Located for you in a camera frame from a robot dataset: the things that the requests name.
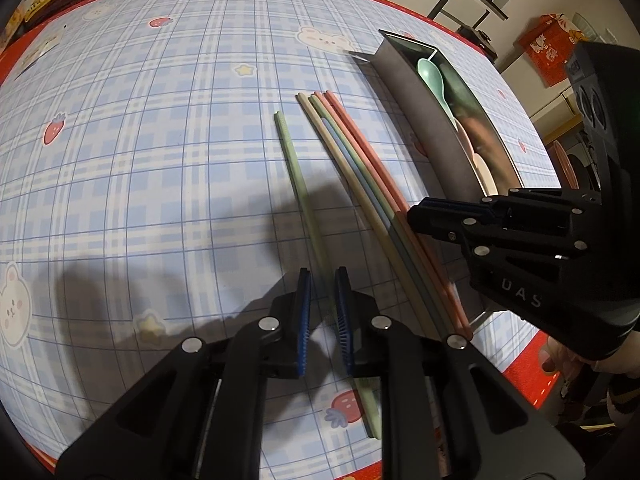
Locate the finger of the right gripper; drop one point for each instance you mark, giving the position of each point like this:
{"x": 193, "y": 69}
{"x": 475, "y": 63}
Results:
{"x": 444, "y": 220}

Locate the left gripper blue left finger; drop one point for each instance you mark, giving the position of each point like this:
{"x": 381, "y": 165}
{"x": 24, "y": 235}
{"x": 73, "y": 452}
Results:
{"x": 302, "y": 309}

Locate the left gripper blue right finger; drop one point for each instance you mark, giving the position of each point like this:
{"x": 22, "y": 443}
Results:
{"x": 343, "y": 304}

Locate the green chopstick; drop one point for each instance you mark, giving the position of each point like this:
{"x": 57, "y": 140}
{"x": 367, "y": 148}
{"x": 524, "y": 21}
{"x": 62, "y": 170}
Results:
{"x": 383, "y": 214}
{"x": 365, "y": 395}

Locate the beige plastic spoon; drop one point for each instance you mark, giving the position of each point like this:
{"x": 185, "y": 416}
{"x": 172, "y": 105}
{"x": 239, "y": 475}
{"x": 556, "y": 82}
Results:
{"x": 486, "y": 178}

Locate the steel utensil tray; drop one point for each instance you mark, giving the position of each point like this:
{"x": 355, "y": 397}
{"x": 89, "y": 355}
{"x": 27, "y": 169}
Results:
{"x": 394, "y": 61}

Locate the pink plastic spoon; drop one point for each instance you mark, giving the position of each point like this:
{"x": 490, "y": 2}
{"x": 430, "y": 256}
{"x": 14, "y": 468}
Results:
{"x": 464, "y": 140}

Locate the green plastic spoon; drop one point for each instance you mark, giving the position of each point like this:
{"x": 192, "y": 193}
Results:
{"x": 432, "y": 78}

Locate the beige chopstick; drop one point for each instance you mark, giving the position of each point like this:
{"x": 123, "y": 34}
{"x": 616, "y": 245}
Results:
{"x": 373, "y": 218}

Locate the person's right hand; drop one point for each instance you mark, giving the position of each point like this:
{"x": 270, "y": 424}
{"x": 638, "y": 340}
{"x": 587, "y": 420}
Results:
{"x": 555, "y": 358}

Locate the pink waste bin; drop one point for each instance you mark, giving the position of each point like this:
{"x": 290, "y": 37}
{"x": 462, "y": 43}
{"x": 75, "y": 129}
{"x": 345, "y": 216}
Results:
{"x": 562, "y": 166}

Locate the brown rice cooker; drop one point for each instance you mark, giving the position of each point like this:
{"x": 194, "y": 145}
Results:
{"x": 481, "y": 40}

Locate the red cloth on refrigerator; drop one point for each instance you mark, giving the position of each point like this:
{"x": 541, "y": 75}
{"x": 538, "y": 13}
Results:
{"x": 549, "y": 45}

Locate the black metal rack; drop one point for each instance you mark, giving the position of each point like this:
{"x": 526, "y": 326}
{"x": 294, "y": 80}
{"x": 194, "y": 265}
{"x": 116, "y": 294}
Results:
{"x": 471, "y": 13}

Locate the blue plaid table mat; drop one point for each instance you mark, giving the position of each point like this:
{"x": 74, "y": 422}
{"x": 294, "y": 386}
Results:
{"x": 145, "y": 197}

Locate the white paper card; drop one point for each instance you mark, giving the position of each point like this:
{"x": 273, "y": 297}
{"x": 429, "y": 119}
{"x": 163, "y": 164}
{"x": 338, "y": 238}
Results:
{"x": 48, "y": 40}

